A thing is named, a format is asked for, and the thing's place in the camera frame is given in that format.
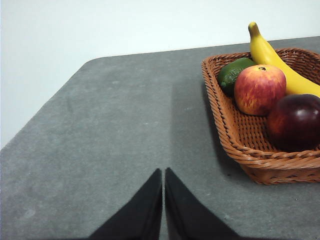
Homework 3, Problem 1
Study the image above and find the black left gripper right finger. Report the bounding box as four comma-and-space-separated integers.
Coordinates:
164, 166, 243, 240

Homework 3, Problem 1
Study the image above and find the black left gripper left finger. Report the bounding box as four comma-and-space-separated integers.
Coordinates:
88, 167, 164, 240

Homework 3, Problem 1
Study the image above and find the dark red plum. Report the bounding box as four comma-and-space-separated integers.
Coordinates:
266, 93, 320, 153

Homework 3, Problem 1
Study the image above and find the brown wicker basket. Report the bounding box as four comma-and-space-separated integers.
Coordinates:
201, 47, 320, 186

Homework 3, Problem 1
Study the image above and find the red yellow apple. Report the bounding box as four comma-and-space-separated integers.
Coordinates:
233, 64, 287, 117

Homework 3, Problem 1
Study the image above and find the green avocado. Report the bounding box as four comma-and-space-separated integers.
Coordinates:
216, 57, 257, 98

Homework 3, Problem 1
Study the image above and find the yellow banana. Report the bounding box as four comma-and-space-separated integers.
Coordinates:
248, 21, 320, 99

